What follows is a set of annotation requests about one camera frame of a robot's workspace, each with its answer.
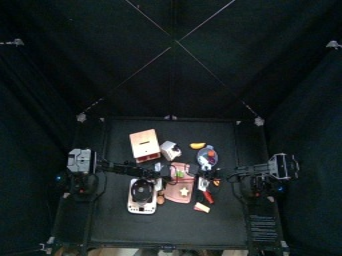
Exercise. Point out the yellow orange toy food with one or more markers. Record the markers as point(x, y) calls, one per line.
point(196, 145)

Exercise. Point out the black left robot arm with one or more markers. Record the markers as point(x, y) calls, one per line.
point(120, 167)

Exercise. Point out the purple toy food piece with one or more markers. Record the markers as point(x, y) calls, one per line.
point(212, 161)

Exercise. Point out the pink cloth with star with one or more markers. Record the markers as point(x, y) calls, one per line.
point(180, 190)

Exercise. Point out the silver frame corner bracket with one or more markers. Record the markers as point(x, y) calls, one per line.
point(169, 117)
point(80, 117)
point(16, 42)
point(259, 121)
point(332, 44)

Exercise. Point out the white text label sticker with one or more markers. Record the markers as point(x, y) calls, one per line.
point(261, 227)

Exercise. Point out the white toy stove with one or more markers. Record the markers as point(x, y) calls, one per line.
point(141, 206)

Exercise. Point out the small green toy piece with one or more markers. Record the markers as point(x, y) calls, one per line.
point(179, 174)

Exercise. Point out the red orange toy tomato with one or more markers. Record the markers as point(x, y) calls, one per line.
point(211, 153)

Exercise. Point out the white toy food piece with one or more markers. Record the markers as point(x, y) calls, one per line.
point(204, 163)

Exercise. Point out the small white toy appliance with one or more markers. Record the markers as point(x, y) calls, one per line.
point(169, 150)

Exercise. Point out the yellow red toy slice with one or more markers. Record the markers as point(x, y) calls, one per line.
point(201, 207)

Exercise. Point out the brown toy egg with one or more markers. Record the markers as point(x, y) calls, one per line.
point(160, 200)

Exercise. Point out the small orange toy piece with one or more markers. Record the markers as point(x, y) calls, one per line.
point(216, 182)

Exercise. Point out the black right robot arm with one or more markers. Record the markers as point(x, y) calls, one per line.
point(260, 170)

